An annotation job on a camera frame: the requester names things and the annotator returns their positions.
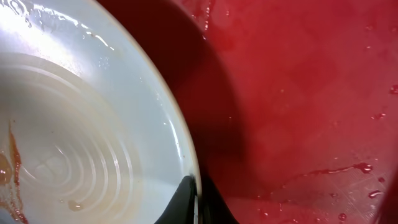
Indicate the white plate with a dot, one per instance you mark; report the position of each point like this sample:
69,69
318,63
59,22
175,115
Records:
90,132

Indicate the red plastic tray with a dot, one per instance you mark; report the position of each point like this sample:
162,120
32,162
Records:
292,105

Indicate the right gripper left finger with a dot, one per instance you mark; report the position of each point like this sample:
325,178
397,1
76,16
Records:
180,209

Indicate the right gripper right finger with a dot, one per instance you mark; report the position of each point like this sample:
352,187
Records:
214,209

